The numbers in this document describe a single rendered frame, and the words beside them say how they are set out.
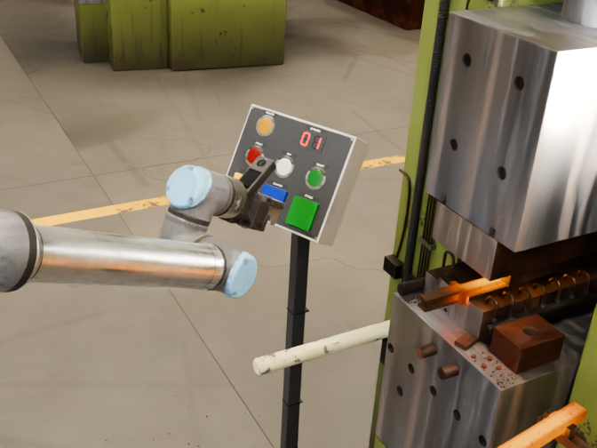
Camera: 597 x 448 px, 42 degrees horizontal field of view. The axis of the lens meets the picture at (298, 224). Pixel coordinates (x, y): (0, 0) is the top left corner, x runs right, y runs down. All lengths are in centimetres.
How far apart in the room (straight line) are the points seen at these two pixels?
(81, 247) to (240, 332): 205
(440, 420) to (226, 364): 138
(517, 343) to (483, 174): 35
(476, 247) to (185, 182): 61
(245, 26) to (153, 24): 73
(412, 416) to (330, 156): 66
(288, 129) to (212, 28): 434
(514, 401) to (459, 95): 63
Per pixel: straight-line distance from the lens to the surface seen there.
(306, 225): 192
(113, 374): 302
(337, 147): 192
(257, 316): 329
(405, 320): 181
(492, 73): 153
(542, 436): 143
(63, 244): 118
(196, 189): 152
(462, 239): 167
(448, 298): 169
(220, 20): 631
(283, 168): 198
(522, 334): 166
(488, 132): 155
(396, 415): 197
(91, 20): 649
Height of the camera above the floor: 191
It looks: 28 degrees down
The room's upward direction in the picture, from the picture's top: 3 degrees clockwise
